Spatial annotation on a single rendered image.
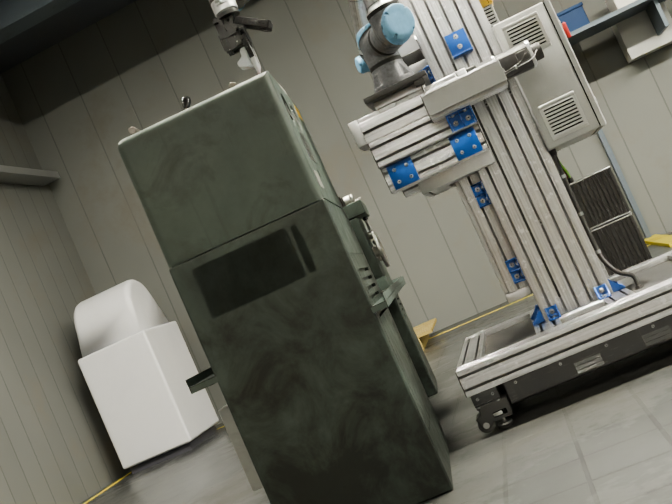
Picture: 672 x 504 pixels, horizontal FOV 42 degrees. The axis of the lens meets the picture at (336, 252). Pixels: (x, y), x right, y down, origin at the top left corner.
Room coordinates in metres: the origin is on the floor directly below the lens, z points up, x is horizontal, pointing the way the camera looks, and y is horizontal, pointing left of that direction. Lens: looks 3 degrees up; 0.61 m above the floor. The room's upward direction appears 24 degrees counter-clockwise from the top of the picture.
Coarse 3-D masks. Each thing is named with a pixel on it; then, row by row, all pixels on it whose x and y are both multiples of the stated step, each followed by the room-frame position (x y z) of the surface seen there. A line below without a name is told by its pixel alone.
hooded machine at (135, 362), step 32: (128, 288) 6.59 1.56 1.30; (96, 320) 6.56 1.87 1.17; (128, 320) 6.50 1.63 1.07; (160, 320) 6.88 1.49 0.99; (96, 352) 6.50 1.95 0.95; (128, 352) 6.46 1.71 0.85; (160, 352) 6.55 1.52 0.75; (96, 384) 6.52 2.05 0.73; (128, 384) 6.47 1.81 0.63; (160, 384) 6.43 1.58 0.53; (128, 416) 6.49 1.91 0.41; (160, 416) 6.45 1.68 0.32; (192, 416) 6.62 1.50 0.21; (128, 448) 6.51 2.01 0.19; (160, 448) 6.47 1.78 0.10; (192, 448) 6.48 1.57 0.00
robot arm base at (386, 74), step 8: (392, 56) 2.88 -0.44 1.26; (400, 56) 2.91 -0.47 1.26; (376, 64) 2.88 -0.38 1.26; (384, 64) 2.87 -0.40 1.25; (392, 64) 2.87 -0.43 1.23; (400, 64) 2.88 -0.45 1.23; (376, 72) 2.89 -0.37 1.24; (384, 72) 2.87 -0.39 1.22; (392, 72) 2.86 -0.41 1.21; (400, 72) 2.86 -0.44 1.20; (408, 72) 2.88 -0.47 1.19; (376, 80) 2.90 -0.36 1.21; (384, 80) 2.87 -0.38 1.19; (392, 80) 2.86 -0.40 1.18; (400, 80) 2.86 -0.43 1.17; (376, 88) 2.91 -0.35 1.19; (384, 88) 2.87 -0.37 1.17
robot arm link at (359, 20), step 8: (352, 0) 3.46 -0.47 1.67; (360, 0) 3.46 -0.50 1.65; (352, 8) 3.49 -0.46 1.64; (360, 8) 3.48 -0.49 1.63; (352, 16) 3.52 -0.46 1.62; (360, 16) 3.50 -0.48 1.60; (360, 24) 3.52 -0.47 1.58; (360, 56) 3.64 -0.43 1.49; (360, 64) 3.64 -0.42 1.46; (360, 72) 3.67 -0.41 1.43
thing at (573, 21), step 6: (576, 6) 6.31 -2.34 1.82; (582, 6) 6.31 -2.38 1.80; (564, 12) 6.32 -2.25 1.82; (570, 12) 6.33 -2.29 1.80; (576, 12) 6.32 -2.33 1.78; (582, 12) 6.31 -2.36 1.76; (558, 18) 6.34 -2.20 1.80; (564, 18) 6.34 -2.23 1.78; (570, 18) 6.33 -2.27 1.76; (576, 18) 6.32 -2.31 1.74; (582, 18) 6.32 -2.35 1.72; (570, 24) 6.33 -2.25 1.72; (576, 24) 6.33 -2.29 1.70; (582, 24) 6.32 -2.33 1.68; (570, 30) 6.34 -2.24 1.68
